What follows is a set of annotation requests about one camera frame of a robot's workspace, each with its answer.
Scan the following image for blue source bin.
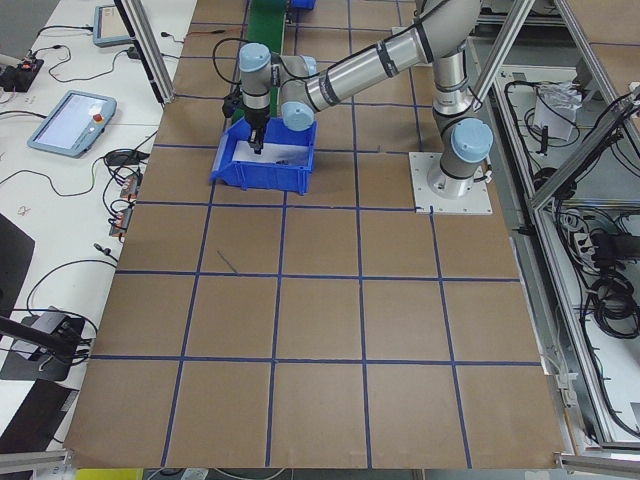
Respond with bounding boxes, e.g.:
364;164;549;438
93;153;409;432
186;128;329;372
210;118;317;195

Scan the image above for far teach pendant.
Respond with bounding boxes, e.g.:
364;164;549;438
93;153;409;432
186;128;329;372
92;5;133;48

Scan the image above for green conveyor belt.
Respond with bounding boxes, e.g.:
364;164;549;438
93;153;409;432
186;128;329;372
227;0;291;124

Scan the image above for teach pendant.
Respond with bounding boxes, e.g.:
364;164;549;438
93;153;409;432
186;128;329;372
27;90;117;158
92;5;133;48

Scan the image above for near teach pendant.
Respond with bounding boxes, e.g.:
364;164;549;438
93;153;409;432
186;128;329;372
27;90;117;158

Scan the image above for white foam pad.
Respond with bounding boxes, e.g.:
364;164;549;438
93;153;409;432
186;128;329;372
232;141;309;166

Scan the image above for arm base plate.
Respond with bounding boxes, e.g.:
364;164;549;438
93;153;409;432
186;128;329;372
409;152;493;216

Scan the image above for aluminium frame post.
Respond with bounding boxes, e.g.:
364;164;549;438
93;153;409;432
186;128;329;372
114;0;175;105

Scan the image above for blue destination bin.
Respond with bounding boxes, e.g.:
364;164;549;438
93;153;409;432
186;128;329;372
290;0;316;10

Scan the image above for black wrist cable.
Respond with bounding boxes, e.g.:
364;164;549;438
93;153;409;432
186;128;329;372
212;37;246;119

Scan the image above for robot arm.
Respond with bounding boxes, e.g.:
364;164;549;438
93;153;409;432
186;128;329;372
239;0;493;200

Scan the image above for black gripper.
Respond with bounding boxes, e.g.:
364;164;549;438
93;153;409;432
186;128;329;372
244;106;270;154

